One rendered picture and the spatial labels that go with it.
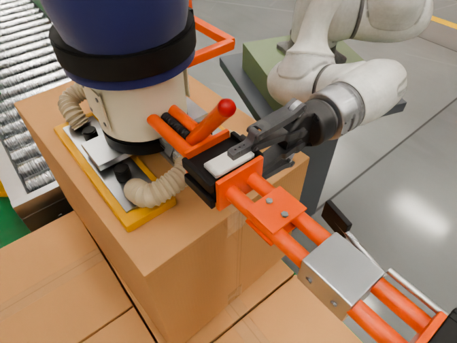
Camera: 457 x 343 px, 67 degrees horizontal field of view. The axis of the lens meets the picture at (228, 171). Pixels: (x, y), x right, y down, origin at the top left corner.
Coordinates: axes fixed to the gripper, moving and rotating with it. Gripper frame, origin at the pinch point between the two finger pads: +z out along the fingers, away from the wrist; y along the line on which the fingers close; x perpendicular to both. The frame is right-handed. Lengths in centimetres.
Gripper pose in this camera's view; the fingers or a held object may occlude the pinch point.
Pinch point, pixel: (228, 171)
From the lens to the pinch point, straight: 50.7
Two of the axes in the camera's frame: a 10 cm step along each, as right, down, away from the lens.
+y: -0.1, 6.8, 7.3
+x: -6.2, -5.8, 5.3
